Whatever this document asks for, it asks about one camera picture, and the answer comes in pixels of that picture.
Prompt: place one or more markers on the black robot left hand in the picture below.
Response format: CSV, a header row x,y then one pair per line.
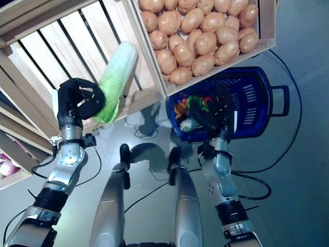
x,y
74,103

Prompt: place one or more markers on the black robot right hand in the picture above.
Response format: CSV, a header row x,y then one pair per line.
x,y
221,118

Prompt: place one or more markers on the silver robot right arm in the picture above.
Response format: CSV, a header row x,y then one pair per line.
x,y
223,164

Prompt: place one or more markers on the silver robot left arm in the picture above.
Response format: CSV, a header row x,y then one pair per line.
x,y
69,154

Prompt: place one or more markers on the blue plastic shopping basket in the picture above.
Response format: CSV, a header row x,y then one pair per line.
x,y
264,103

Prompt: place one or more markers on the small green toy lettuce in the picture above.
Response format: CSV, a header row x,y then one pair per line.
x,y
195,100

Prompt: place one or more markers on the small toy orange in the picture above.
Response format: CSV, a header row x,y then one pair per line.
x,y
180,108

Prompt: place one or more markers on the brown toy potato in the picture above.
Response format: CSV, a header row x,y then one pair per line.
x,y
166,61
183,54
180,75
227,34
227,53
212,21
158,39
203,64
192,20
205,43
149,21
248,42
169,21

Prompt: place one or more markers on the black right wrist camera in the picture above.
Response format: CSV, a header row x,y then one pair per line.
x,y
204,151

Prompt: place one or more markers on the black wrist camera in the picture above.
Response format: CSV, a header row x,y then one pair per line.
x,y
204,151
90,140

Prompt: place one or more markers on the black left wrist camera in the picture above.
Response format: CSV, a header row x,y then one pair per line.
x,y
90,140

